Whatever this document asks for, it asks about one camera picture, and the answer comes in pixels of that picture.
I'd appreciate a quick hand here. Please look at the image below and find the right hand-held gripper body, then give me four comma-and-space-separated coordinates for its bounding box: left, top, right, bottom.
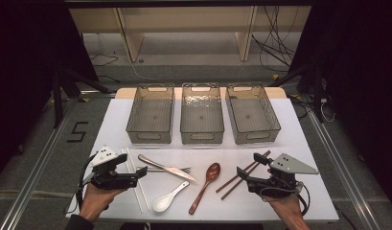
246, 152, 320, 198

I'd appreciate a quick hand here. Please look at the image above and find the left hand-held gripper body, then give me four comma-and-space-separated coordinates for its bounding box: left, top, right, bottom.
87, 146, 144, 192

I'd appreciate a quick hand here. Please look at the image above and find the steel fork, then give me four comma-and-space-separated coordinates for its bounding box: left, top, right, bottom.
147, 166, 192, 174

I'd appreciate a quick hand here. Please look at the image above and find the brown wooden chopstick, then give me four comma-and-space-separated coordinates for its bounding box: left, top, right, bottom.
215, 149, 272, 194
219, 153, 270, 201

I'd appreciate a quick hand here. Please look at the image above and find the brown wooden spoon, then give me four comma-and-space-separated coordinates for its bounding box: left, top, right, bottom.
188, 162, 222, 216

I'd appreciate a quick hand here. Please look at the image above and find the steel table knife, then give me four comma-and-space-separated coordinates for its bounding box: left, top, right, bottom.
137, 153, 197, 183

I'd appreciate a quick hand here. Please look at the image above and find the white ceramic spoon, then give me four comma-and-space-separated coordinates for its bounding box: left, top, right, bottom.
151, 180, 191, 214

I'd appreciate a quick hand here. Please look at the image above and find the smoky clear plastic bin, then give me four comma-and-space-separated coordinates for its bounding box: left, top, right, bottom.
225, 82, 283, 146
179, 81, 225, 146
126, 82, 176, 146

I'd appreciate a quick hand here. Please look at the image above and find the person's left hand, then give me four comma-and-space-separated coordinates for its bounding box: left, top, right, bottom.
79, 183, 127, 223

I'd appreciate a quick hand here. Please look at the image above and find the person's right hand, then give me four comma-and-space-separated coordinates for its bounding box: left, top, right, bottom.
263, 193, 302, 220

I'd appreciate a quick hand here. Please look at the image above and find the black tripod stand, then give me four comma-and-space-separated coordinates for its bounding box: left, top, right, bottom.
269, 61, 326, 124
51, 68, 112, 128

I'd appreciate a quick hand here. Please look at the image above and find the black curtain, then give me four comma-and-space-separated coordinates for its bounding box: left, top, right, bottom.
288, 0, 392, 212
0, 0, 100, 186

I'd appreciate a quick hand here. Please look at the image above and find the beige wooden desk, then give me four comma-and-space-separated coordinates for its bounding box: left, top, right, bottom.
68, 6, 312, 63

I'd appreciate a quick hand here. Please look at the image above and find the left hand-held gripper cable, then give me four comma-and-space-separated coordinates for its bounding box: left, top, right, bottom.
76, 152, 99, 214

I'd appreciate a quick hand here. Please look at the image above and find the hand-held gripper cable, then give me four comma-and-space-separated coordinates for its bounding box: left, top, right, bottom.
76, 152, 99, 214
260, 183, 311, 216

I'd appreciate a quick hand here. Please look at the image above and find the right hand-held gripper cable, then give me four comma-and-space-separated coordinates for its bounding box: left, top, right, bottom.
260, 183, 311, 216

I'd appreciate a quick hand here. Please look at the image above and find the long aluminium rail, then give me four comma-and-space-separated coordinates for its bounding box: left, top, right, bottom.
307, 109, 381, 230
0, 104, 77, 230

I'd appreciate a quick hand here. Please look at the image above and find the short aluminium rail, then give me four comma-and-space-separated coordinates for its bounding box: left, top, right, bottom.
79, 90, 118, 99

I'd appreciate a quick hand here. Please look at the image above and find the white cable with plug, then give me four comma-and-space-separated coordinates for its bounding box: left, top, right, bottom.
319, 97, 336, 124

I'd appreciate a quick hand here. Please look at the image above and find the white floor cable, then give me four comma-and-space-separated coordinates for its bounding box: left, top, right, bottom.
129, 60, 159, 82

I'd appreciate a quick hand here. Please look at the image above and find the black floor cable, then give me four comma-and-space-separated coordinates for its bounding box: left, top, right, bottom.
89, 53, 121, 84

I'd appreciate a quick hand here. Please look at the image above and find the bundle of black cables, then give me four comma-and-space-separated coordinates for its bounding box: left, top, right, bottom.
250, 6, 297, 74

